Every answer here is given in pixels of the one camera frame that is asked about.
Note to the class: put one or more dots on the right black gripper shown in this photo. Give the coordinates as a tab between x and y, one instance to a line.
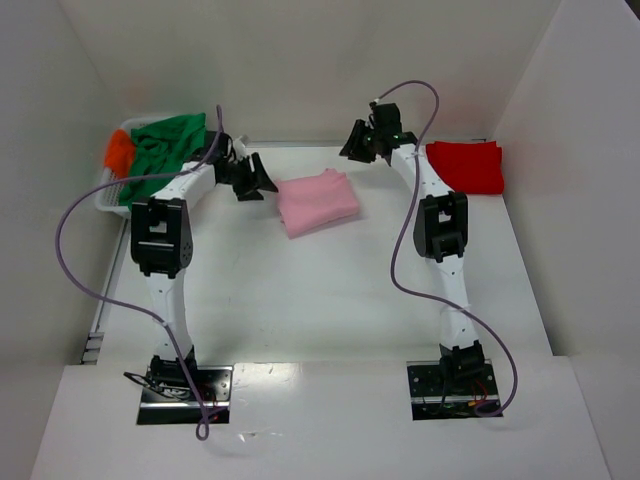
362	141

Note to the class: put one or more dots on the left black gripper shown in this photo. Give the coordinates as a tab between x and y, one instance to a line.
248	177

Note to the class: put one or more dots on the pink t shirt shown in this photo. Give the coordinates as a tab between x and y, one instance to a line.
308	203

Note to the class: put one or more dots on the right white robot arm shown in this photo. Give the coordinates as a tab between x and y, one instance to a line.
439	218

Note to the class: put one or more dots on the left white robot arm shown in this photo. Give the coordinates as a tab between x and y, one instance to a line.
162	244

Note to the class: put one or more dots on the green t shirt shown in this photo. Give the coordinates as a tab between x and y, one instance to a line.
162	147

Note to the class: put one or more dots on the folded red t shirt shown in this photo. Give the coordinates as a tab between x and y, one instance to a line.
471	168

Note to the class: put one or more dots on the orange t shirt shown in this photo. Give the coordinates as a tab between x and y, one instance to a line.
120	154

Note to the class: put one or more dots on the white plastic basket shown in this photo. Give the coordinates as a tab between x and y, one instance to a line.
118	198

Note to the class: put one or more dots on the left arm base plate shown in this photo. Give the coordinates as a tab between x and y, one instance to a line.
165	402

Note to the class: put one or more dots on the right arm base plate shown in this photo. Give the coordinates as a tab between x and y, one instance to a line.
434	399

